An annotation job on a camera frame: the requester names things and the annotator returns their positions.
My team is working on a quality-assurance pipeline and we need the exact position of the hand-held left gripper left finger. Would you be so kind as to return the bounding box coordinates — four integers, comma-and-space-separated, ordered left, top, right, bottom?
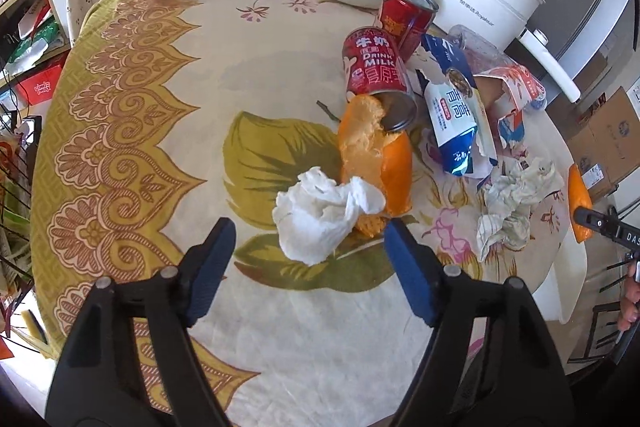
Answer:
45, 217, 237, 427

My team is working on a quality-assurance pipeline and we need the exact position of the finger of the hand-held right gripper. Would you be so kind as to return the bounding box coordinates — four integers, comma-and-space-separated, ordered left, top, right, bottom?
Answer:
574, 206, 640, 254

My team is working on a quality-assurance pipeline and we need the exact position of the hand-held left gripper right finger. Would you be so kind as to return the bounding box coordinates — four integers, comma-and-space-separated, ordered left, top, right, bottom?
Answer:
384, 218, 573, 427

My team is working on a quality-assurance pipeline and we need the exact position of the small orange peel piece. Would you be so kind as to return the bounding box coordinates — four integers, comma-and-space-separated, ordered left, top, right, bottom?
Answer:
567, 163, 595, 244

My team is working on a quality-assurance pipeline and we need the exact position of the printed paper wrapper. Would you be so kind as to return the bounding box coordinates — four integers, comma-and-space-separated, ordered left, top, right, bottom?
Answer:
475, 156, 572, 264

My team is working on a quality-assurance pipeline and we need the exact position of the large orange peel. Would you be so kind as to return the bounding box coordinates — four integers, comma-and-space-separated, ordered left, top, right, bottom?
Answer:
337, 95, 414, 239

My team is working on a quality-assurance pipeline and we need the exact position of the white tissue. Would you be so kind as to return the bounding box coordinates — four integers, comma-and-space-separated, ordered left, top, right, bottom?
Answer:
272, 166, 387, 266

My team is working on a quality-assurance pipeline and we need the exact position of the blue and white milk packet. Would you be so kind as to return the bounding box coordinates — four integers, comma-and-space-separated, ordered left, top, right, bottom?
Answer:
422, 67, 499, 179

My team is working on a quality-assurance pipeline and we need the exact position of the red and white torn packet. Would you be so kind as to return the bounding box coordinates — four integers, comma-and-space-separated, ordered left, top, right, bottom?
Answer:
472, 63, 547, 148

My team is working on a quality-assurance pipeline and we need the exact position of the red milk drink can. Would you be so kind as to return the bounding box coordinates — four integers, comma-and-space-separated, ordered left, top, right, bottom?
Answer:
341, 26, 419, 132

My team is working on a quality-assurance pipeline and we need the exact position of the person's right hand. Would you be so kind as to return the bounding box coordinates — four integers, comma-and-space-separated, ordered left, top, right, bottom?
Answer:
617, 276, 640, 333

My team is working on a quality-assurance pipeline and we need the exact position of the white chair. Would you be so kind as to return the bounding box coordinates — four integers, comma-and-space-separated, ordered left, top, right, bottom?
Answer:
531, 227, 589, 324

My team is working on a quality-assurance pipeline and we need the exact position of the floral tablecloth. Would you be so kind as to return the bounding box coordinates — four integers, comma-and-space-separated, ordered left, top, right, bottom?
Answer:
29, 0, 577, 419

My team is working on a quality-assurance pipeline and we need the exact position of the grey refrigerator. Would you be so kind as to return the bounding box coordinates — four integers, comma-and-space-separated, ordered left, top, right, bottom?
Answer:
547, 0, 632, 75

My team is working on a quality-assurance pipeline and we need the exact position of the clear plastic bottle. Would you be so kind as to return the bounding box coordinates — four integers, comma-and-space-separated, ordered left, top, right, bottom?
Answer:
447, 24, 547, 110

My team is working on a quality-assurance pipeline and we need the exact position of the red cardboard box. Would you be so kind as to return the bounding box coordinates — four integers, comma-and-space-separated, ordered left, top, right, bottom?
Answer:
14, 63, 65, 112

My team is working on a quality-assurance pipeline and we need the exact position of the red open tin can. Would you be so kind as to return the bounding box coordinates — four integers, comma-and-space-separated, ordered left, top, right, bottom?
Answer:
378, 0, 440, 60

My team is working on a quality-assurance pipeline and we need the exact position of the black metal frame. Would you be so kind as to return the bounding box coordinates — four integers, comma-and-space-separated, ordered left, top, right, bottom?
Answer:
570, 259, 632, 363

